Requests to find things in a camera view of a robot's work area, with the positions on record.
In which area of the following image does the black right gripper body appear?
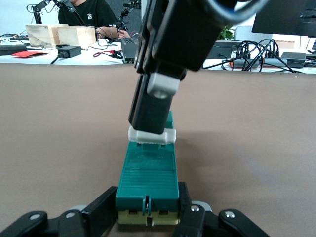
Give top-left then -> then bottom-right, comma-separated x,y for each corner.
134,0 -> 223,81

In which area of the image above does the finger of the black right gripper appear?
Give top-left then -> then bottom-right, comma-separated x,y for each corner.
133,72 -> 181,134
128,74 -> 145,125

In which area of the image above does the green potted plant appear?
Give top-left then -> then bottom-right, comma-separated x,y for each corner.
218,26 -> 235,40

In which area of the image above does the grey orange power strip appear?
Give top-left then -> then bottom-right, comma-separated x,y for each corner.
227,58 -> 288,69

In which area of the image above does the large wooden block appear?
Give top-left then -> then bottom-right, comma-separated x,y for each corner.
25,24 -> 69,48

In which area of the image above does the person in black shirt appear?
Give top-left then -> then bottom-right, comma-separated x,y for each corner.
58,0 -> 130,39

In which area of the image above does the small wooden block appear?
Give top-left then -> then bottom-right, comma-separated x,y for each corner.
57,26 -> 97,48

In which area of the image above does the grey chair back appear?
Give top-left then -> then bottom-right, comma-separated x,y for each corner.
234,25 -> 275,42

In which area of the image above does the red paper sheet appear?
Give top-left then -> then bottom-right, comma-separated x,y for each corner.
11,50 -> 49,58

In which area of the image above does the black metal box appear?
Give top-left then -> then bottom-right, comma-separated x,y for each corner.
120,37 -> 140,64

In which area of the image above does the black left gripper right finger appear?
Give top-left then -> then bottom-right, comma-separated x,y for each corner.
172,182 -> 271,237

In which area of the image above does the grey blue cable loop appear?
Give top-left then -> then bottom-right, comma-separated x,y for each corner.
204,0 -> 269,25

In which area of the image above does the green load switch white lever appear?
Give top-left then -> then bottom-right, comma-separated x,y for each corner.
115,110 -> 181,227

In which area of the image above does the red clip lead cable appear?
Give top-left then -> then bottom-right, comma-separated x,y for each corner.
93,50 -> 123,59

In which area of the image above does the flat black device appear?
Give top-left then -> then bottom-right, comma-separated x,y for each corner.
0,44 -> 28,56

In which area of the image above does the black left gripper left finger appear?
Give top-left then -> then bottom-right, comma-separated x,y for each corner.
0,186 -> 118,237

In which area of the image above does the black computer monitor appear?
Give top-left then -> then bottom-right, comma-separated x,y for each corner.
251,0 -> 316,38

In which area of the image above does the black plug cable tangle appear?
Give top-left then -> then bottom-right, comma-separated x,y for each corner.
221,39 -> 306,74

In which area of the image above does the black power adapter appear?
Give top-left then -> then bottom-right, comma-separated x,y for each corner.
280,51 -> 307,69
56,44 -> 82,59

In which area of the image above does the dark grey flat device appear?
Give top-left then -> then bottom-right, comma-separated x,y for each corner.
204,40 -> 239,60

